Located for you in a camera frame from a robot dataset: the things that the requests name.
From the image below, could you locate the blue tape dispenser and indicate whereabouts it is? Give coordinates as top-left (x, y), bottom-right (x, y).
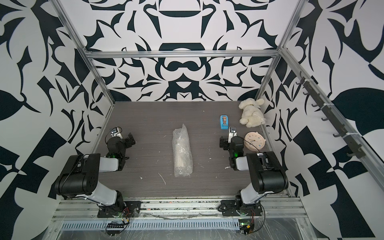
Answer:
top-left (220, 115), bottom-right (229, 130)

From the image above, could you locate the clear bubble wrap sheet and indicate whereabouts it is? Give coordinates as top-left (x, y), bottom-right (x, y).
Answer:
top-left (173, 124), bottom-right (193, 177)

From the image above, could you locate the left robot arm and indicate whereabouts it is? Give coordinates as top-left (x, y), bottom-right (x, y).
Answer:
top-left (54, 130), bottom-right (136, 213)

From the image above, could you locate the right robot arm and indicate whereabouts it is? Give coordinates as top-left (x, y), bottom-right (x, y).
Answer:
top-left (220, 136), bottom-right (289, 211)

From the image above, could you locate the pink round alarm clock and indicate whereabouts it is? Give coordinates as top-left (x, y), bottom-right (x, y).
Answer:
top-left (244, 132), bottom-right (266, 152)

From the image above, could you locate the cream plush teddy bear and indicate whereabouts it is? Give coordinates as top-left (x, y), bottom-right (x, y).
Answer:
top-left (239, 98), bottom-right (266, 128)

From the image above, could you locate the right black electronics board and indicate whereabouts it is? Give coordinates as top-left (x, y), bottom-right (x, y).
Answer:
top-left (239, 219), bottom-right (255, 235)

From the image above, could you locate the black electronics board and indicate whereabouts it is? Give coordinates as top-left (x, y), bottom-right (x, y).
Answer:
top-left (105, 222), bottom-right (126, 236)
top-left (239, 219), bottom-right (255, 235)

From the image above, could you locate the left black electronics board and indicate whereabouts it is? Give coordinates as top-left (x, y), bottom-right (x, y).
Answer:
top-left (105, 222), bottom-right (126, 236)

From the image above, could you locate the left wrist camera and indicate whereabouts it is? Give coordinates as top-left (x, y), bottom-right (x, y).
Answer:
top-left (110, 127), bottom-right (123, 139)

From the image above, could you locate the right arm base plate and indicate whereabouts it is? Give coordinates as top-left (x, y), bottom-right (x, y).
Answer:
top-left (217, 200), bottom-right (264, 217)

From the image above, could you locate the white perforated cable duct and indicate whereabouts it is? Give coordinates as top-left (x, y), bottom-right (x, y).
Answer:
top-left (61, 219), bottom-right (240, 231)

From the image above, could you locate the black wall hook rail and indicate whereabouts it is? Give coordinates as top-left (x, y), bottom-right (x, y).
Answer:
top-left (297, 74), bottom-right (367, 159)

